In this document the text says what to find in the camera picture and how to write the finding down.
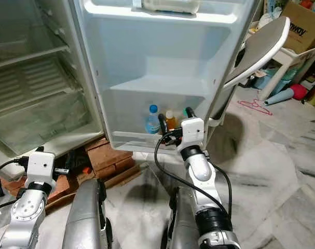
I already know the glass fridge shelf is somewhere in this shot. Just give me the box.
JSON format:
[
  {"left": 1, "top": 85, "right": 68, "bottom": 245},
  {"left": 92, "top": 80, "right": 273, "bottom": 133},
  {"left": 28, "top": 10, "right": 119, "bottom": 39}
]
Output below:
[{"left": 0, "top": 21, "right": 71, "bottom": 69}]

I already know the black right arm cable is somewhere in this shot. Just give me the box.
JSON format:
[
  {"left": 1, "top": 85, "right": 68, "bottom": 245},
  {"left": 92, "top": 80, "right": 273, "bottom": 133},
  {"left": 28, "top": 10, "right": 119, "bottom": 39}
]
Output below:
[{"left": 153, "top": 133, "right": 231, "bottom": 214}]

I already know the grey fridge body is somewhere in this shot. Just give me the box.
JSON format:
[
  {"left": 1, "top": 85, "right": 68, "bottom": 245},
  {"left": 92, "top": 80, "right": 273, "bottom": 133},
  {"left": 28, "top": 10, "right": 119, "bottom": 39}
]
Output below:
[{"left": 0, "top": 0, "right": 107, "bottom": 168}]

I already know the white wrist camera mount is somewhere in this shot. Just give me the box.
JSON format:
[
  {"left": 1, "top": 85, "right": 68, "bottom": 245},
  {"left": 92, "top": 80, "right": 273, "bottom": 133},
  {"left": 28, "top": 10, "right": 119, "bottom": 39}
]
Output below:
[
  {"left": 180, "top": 117, "right": 205, "bottom": 149},
  {"left": 26, "top": 151, "right": 57, "bottom": 185}
]

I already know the brown cardboard box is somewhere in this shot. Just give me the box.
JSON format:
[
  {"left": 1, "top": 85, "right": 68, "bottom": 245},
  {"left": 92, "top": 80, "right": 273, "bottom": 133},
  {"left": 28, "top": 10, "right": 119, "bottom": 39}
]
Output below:
[{"left": 279, "top": 0, "right": 315, "bottom": 56}]

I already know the clear crisper drawer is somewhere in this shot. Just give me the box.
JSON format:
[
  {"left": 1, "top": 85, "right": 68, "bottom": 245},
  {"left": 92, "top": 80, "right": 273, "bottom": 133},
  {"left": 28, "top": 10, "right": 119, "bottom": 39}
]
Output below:
[{"left": 0, "top": 90, "right": 91, "bottom": 157}]

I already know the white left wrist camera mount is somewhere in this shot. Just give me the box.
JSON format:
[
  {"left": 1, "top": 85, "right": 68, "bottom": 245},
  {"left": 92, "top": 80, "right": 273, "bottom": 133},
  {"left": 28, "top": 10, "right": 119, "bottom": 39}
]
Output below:
[{"left": 26, "top": 151, "right": 57, "bottom": 185}]

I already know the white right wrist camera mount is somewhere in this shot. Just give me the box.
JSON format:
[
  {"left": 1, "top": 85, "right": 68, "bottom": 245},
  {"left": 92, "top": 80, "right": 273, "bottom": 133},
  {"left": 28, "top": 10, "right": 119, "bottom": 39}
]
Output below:
[{"left": 180, "top": 117, "right": 205, "bottom": 149}]

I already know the grey robot leg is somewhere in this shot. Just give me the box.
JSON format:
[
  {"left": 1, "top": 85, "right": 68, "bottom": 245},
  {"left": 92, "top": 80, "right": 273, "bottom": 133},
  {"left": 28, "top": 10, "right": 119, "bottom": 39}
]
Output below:
[
  {"left": 159, "top": 186, "right": 206, "bottom": 249},
  {"left": 62, "top": 178, "right": 114, "bottom": 249}
]

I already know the teal plastic bin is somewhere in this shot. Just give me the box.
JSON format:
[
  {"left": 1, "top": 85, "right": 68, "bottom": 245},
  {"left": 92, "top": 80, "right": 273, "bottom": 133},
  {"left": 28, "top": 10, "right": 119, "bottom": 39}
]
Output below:
[{"left": 253, "top": 67, "right": 301, "bottom": 92}]

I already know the grey blue cone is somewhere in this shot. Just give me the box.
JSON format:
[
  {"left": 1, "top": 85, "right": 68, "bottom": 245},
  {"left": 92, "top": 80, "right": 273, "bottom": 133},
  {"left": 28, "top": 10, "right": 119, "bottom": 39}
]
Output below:
[{"left": 263, "top": 88, "right": 296, "bottom": 107}]

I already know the cream plastic container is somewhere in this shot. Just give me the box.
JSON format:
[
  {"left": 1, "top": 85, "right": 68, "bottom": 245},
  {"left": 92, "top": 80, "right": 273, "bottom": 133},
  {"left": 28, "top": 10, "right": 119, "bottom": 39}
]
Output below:
[{"left": 141, "top": 0, "right": 201, "bottom": 15}]

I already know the red brick stack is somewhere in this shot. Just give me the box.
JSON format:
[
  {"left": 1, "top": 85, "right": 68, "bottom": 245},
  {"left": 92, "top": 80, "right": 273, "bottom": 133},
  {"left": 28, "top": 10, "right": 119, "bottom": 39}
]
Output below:
[{"left": 4, "top": 137, "right": 135, "bottom": 196}]

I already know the red ball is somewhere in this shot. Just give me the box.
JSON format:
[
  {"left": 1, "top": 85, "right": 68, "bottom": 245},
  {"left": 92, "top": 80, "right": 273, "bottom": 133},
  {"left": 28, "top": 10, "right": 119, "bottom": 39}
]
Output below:
[{"left": 291, "top": 84, "right": 309, "bottom": 101}]

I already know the white folding chair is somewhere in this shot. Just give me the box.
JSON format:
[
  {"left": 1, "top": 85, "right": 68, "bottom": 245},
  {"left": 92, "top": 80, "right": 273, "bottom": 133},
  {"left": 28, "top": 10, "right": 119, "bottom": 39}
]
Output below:
[{"left": 208, "top": 17, "right": 291, "bottom": 129}]

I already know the orange drink bottle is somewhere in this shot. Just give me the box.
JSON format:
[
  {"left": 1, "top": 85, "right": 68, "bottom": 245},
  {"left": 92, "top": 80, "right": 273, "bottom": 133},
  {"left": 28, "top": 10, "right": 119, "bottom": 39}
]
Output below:
[{"left": 165, "top": 109, "right": 179, "bottom": 132}]

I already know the pink clothes hanger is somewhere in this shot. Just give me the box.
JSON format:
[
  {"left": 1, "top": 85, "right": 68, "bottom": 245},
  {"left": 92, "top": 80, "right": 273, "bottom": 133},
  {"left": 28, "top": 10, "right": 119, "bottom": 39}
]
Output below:
[{"left": 237, "top": 99, "right": 273, "bottom": 116}]

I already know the grey left robot leg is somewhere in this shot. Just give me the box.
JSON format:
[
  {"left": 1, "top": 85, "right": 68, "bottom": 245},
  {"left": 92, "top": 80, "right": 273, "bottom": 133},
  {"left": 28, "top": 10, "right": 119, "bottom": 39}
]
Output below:
[{"left": 62, "top": 178, "right": 114, "bottom": 249}]

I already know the grey right robot leg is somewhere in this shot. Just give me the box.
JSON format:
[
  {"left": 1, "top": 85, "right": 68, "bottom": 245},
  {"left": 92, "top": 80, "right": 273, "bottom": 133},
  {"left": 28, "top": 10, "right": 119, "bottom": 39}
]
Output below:
[{"left": 159, "top": 186, "right": 206, "bottom": 249}]

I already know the white plastic table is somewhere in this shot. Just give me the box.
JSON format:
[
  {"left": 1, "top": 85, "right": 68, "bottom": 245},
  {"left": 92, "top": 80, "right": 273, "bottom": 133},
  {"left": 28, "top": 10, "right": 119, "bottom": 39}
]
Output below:
[{"left": 256, "top": 46, "right": 315, "bottom": 102}]

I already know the blue cap water bottle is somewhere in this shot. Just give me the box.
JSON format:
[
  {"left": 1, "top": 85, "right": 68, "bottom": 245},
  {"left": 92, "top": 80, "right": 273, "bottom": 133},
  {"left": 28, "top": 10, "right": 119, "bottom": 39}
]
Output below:
[{"left": 145, "top": 104, "right": 162, "bottom": 135}]

